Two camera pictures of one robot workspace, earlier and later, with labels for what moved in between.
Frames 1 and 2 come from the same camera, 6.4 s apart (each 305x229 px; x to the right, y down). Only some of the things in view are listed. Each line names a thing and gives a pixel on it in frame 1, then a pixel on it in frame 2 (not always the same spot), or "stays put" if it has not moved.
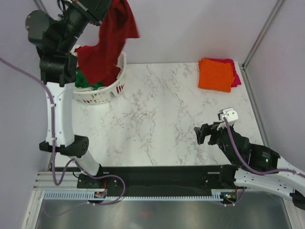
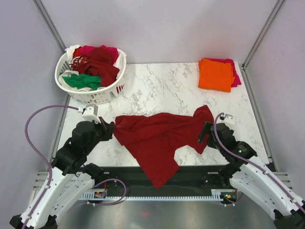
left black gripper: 93,10 → 107,128
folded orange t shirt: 215,75 stays put
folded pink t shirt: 237,80 stays put
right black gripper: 207,129 stays put
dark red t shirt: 98,63 → 154,139
